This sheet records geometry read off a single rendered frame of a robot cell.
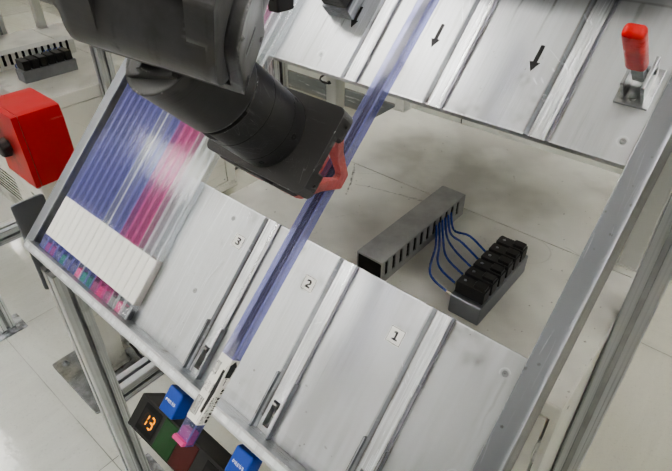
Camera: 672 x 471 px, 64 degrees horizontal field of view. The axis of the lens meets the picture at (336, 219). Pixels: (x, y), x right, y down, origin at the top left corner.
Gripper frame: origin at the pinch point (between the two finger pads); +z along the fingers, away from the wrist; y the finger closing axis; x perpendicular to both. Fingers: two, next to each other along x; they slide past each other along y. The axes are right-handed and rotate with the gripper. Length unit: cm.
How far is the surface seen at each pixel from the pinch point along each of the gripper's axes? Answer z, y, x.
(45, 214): 8, 47, 22
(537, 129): 10.4, -10.5, -13.0
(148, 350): 7.9, 16.2, 25.6
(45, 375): 62, 96, 75
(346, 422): 10.4, -7.5, 19.1
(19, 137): 16, 79, 16
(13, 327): 62, 120, 74
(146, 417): 11.1, 14.5, 33.0
